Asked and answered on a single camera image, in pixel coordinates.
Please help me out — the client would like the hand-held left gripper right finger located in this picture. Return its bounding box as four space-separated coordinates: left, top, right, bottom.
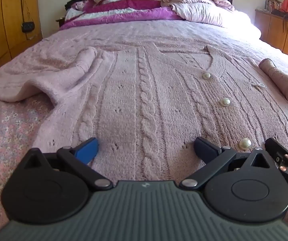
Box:
179 137 277 191

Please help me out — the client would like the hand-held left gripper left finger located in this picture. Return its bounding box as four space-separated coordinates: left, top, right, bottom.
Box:
18 138 114 191

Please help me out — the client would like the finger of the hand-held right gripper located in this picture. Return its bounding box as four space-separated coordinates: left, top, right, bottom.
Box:
265 138 288 179

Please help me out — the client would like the pink knit cardigan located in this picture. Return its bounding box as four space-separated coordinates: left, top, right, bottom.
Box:
0 42 288 182

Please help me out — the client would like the wooden cabinet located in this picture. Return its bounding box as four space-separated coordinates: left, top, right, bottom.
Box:
255 9 288 67

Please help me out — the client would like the small black hanging bag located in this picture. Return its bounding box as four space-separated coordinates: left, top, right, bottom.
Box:
19 0 36 34

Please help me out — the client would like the pink checked pillow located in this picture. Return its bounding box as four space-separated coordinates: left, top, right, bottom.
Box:
171 0 235 28

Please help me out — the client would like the magenta striped comforter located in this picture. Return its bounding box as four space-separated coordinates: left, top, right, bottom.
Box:
59 0 186 31

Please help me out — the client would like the row of books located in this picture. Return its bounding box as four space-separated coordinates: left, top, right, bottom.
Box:
265 0 284 12

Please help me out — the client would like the dark clothing pile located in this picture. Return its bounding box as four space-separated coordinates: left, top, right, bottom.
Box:
66 0 90 9

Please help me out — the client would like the wooden wardrobe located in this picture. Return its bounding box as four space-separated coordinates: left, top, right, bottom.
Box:
0 0 43 77

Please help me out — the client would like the black strap bag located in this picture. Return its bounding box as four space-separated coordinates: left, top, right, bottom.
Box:
271 7 288 33

